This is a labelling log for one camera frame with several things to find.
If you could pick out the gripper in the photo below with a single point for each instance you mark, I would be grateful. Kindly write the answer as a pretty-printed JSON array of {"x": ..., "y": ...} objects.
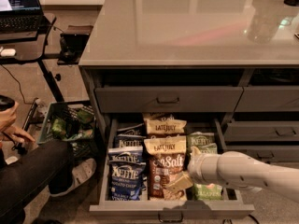
[{"x": 202, "y": 168}]

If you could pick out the brown late july bag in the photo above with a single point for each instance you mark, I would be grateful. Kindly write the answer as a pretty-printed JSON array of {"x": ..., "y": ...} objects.
[
  {"x": 166, "y": 160},
  {"x": 170, "y": 126}
]

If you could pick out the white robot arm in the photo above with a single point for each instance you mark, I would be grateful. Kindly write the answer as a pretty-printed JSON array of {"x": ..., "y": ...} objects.
[{"x": 235, "y": 170}]

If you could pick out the front green Kettle bag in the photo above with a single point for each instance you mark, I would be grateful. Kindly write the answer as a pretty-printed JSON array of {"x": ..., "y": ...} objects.
[{"x": 211, "y": 192}]

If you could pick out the green kettle bag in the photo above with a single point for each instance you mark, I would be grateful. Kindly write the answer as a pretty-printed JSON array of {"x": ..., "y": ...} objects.
[
  {"x": 202, "y": 149},
  {"x": 211, "y": 192},
  {"x": 200, "y": 139}
]

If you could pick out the open grey middle drawer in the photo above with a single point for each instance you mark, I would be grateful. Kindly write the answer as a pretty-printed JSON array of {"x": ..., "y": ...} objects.
[{"x": 230, "y": 207}]

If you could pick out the rear green Kettle bag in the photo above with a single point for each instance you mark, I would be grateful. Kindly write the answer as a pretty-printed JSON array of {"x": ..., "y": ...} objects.
[{"x": 200, "y": 139}]

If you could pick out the blue kettle bag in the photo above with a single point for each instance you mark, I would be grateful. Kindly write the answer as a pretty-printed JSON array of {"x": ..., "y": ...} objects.
[
  {"x": 126, "y": 180},
  {"x": 128, "y": 141},
  {"x": 128, "y": 154},
  {"x": 138, "y": 129}
]

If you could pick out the front blue Kettle bag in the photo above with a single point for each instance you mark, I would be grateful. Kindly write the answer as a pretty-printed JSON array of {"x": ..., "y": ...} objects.
[{"x": 126, "y": 180}]

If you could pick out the rear blue Kettle bag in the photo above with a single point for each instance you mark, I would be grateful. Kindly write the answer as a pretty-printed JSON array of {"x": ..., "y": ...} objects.
[{"x": 138, "y": 129}]

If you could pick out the rear brown chip bag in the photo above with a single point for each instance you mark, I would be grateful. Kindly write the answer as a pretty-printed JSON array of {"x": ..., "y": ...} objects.
[{"x": 157, "y": 116}]

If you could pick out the grey cabinet with counter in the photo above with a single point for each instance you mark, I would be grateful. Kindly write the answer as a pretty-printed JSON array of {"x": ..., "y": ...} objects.
[{"x": 206, "y": 43}]

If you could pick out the person's hand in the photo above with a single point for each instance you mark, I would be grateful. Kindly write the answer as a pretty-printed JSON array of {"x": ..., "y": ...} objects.
[{"x": 7, "y": 126}]

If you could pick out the grey sneaker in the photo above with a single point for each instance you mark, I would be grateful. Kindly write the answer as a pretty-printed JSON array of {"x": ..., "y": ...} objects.
[{"x": 80, "y": 174}]

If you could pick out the green plastic crate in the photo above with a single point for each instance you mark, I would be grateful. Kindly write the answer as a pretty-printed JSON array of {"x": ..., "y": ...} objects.
[{"x": 68, "y": 121}]

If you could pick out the person's leg black trousers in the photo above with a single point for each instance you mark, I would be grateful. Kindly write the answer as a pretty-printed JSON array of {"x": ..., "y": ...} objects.
[{"x": 50, "y": 165}]

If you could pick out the black device on desk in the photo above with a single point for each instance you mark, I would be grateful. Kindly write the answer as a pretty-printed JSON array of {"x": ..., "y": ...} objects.
[{"x": 73, "y": 41}]

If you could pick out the black side desk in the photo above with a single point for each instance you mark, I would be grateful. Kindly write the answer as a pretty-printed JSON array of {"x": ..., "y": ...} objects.
[{"x": 34, "y": 51}]

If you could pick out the white earbuds case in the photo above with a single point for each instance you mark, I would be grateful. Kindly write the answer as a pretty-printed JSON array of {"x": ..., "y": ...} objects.
[{"x": 8, "y": 53}]

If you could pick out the open laptop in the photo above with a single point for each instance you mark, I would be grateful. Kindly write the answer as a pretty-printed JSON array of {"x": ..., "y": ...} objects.
[{"x": 18, "y": 16}]

